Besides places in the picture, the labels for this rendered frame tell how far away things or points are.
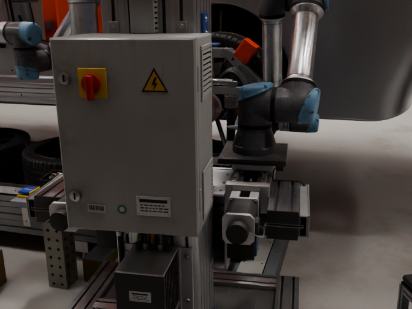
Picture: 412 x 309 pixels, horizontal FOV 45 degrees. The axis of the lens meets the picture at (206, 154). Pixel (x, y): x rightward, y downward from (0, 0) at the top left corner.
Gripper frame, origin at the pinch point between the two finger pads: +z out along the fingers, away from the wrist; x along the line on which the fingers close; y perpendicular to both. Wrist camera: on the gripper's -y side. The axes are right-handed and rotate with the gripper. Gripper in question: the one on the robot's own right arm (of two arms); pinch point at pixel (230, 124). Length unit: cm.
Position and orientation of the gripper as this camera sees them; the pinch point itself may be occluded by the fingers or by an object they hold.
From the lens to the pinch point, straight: 203.7
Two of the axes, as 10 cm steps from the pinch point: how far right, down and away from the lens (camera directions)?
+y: -0.1, -9.6, -2.9
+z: -9.6, -0.7, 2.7
